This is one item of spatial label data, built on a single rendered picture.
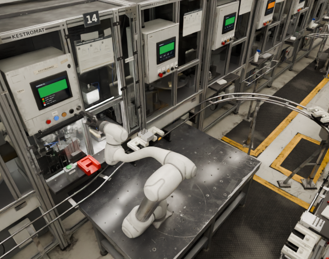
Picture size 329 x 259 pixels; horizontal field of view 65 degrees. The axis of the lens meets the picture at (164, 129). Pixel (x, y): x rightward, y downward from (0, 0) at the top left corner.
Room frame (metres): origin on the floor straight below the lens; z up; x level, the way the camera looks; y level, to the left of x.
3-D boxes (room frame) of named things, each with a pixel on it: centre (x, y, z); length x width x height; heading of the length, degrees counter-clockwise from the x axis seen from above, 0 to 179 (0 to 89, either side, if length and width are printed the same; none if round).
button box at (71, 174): (1.42, 0.74, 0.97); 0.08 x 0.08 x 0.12; 47
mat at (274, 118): (4.94, -3.03, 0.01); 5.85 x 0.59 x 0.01; 137
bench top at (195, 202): (1.64, -0.06, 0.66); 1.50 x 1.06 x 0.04; 137
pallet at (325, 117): (2.34, -1.74, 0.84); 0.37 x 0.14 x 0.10; 15
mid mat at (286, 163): (2.61, -1.92, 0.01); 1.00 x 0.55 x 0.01; 137
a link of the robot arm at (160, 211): (1.22, 0.07, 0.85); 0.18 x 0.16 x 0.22; 141
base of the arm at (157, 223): (1.24, 0.05, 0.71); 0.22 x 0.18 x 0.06; 137
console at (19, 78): (1.60, 0.85, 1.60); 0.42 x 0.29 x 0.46; 137
